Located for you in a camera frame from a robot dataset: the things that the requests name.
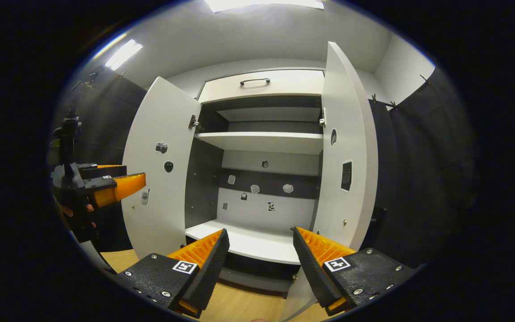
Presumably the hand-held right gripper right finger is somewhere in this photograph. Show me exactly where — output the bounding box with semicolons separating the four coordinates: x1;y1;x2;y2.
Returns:
291;226;418;317

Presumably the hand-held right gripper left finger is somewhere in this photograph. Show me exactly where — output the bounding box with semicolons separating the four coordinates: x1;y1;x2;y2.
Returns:
118;228;231;319

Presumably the grey cabinet door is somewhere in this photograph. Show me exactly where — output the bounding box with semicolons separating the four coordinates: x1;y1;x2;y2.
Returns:
280;41;380;322
121;76;202;260

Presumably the white cabinet floor shelf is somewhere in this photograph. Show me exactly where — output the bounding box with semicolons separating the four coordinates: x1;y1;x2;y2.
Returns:
185;219;303;265

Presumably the thick white cabinet shelf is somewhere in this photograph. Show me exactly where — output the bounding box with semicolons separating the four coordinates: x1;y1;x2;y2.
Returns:
194;131;324;155

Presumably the thin grey cabinet shelf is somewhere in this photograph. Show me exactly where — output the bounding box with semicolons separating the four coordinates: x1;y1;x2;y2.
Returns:
216;106;321;123

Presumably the grey cabinet drawer front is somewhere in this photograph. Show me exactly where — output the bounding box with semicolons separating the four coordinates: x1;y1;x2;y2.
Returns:
198;69;325;103

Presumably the small ceiling light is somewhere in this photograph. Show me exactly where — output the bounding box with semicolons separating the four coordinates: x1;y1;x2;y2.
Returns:
105;39;144;71

